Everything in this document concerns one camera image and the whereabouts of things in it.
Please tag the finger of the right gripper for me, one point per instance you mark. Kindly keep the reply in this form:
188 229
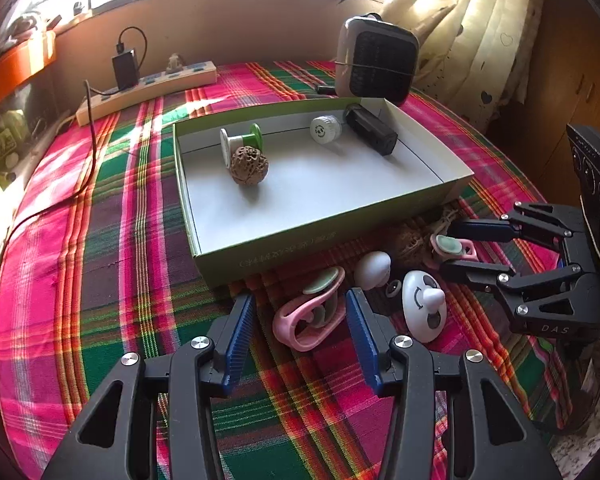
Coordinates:
546 225
479 275

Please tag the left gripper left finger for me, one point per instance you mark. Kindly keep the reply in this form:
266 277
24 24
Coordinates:
115 434

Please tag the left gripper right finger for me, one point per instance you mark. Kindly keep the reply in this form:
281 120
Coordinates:
488 434

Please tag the small pink clip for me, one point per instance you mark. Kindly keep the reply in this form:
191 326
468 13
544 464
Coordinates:
447 248

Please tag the white panda toy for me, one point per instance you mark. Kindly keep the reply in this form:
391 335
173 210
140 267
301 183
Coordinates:
423 304

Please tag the smooth brown walnut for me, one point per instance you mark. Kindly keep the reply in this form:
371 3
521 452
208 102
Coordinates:
409 245

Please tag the white mushroom hook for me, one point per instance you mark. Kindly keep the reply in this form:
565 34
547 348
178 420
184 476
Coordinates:
372 271

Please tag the black rectangular device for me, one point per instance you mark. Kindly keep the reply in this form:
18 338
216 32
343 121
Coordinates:
380 137

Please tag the large pink clip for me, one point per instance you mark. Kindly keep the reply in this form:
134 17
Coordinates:
307 320

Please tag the white round cap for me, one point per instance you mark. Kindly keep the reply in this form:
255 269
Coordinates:
325 129

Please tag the round dark brown walnut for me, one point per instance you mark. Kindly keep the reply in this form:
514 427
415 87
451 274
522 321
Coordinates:
248 166

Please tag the green white spool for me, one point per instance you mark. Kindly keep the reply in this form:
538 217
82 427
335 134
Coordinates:
230 144

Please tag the cream heart curtain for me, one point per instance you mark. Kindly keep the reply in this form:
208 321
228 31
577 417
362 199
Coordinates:
474 55

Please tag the grey black desk fan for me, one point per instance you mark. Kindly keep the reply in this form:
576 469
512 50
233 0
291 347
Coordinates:
375 59

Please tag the green white cardboard box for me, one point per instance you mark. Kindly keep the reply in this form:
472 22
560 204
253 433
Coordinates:
314 196

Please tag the beige power strip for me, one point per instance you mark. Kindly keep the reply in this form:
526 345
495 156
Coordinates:
150 87

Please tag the black charger adapter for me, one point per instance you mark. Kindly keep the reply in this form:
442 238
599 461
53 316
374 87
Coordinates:
125 69

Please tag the white plug on strip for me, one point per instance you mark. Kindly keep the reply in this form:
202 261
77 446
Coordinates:
175 64

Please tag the orange tray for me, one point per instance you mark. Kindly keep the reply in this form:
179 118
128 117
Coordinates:
22 62

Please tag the black camera module right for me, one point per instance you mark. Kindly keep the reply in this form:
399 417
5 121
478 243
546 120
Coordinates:
585 151

